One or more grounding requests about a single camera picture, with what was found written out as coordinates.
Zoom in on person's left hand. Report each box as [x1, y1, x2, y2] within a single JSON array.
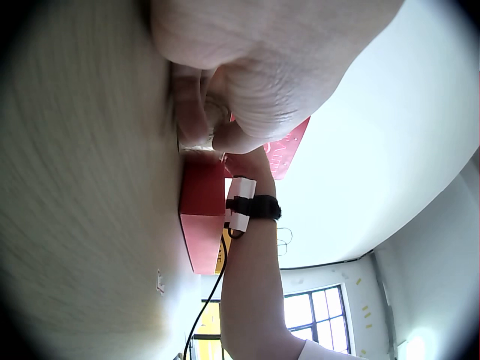
[[150, 0, 406, 155]]

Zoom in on person's right hand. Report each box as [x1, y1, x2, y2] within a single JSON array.
[[224, 151, 277, 198]]

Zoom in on person's left thumb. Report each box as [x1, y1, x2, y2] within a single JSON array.
[[211, 121, 271, 155]]

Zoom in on person's left fingers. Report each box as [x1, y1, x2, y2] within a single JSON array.
[[171, 63, 212, 146]]

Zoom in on cream fibrous bundle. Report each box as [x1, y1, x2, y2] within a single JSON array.
[[187, 92, 232, 155]]

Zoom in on black wrist band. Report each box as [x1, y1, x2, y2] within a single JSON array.
[[225, 177, 282, 230]]

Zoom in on red box with lid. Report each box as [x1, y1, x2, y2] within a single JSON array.
[[178, 115, 312, 275]]

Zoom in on yellow printed panel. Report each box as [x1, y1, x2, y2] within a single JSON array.
[[193, 227, 234, 360]]

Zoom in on dark framed window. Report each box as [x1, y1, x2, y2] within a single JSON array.
[[282, 284, 354, 355]]

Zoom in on person's body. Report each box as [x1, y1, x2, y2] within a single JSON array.
[[291, 339, 377, 360]]

